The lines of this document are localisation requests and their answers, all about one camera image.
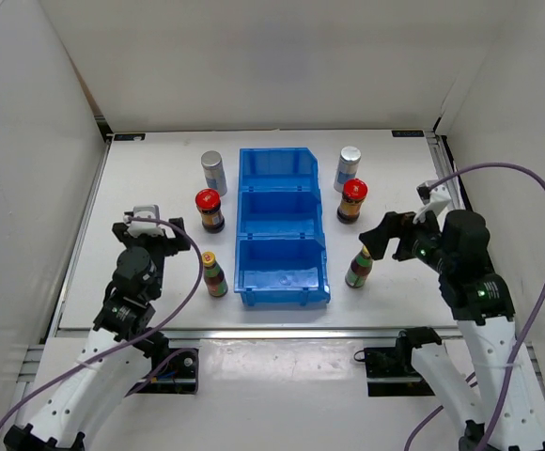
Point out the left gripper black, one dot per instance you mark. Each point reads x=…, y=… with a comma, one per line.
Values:
x=173, y=244

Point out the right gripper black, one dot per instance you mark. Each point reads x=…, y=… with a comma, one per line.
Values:
x=399, y=225

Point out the yellow-cap sauce bottle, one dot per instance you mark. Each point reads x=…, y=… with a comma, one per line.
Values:
x=359, y=269
x=213, y=275

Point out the red-lid sauce jar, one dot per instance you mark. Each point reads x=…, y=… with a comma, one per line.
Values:
x=354, y=193
x=208, y=203

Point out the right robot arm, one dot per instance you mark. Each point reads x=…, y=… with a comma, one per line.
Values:
x=501, y=412

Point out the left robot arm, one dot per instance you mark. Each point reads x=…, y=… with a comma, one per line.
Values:
x=122, y=351

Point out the right silver-capped spice shaker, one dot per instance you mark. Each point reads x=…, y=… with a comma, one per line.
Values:
x=349, y=159

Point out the silver-capped spice shaker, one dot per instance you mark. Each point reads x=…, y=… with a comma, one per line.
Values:
x=214, y=172
x=349, y=159

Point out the left silver-capped spice shaker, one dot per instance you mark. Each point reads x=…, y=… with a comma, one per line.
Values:
x=214, y=172

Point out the blue bin far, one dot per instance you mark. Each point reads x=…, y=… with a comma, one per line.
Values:
x=278, y=170

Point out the blue bin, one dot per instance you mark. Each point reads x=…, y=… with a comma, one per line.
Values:
x=281, y=270
x=278, y=170
x=279, y=215

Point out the blue bin near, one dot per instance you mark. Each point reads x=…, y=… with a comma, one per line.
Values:
x=281, y=270

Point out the blue bin middle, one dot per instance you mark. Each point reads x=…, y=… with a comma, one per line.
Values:
x=279, y=215

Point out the right black corner label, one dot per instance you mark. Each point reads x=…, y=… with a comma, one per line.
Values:
x=407, y=133

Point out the black corner label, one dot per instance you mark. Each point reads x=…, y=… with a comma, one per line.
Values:
x=407, y=133
x=129, y=137

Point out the left black corner label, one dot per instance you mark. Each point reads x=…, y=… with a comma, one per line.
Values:
x=129, y=137

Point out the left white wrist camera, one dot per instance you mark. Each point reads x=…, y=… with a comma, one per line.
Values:
x=143, y=221

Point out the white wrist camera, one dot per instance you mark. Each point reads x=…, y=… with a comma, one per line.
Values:
x=434, y=199
x=143, y=221

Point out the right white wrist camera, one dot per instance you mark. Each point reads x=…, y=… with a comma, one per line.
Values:
x=434, y=199

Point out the aluminium table edge rail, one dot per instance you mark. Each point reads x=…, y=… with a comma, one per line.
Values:
x=445, y=332

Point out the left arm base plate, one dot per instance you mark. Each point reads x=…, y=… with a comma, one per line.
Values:
x=176, y=374

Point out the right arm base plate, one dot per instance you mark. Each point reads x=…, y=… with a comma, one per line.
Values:
x=386, y=376

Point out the left side aluminium rail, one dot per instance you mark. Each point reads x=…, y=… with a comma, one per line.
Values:
x=31, y=360

